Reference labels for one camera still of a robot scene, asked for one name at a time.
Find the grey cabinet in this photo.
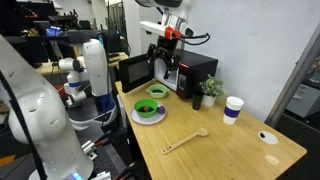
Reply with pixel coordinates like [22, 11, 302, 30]
[285, 83, 320, 119]

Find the orange handled tool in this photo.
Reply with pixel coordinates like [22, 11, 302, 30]
[94, 135, 113, 148]

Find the blue box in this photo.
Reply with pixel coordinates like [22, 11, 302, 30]
[45, 25, 64, 38]

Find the pale grey round plate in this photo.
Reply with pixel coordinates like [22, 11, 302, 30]
[130, 102, 168, 126]

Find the small plant in white pot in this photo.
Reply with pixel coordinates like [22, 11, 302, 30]
[199, 73, 228, 108]

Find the white and red wrist camera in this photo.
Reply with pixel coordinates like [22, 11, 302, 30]
[139, 20, 195, 41]

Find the light green handled bowl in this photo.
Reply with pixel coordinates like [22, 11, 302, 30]
[145, 83, 170, 100]

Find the black perforated breadboard table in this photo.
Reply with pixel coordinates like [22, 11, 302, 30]
[66, 99, 148, 180]

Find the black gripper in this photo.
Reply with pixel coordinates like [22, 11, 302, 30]
[145, 34, 183, 80]

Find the white plastic stick tool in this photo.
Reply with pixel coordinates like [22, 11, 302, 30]
[161, 126, 210, 156]

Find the white paper cup blue band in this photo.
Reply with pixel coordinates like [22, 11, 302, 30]
[222, 95, 245, 126]

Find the small purple plastic toy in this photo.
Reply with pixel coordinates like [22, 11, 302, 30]
[156, 104, 167, 115]

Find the grey metal frame post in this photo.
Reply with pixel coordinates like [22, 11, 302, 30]
[264, 23, 320, 128]

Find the black cup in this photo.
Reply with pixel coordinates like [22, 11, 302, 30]
[192, 91, 205, 111]

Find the black and red microwave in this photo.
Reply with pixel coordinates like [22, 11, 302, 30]
[118, 48, 219, 100]

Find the aluminium extrusion bracket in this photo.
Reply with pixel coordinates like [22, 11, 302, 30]
[80, 139, 99, 162]

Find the white and blue background robot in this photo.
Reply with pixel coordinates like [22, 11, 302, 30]
[58, 29, 118, 132]

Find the background wooden desk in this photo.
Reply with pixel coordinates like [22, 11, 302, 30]
[34, 51, 130, 77]

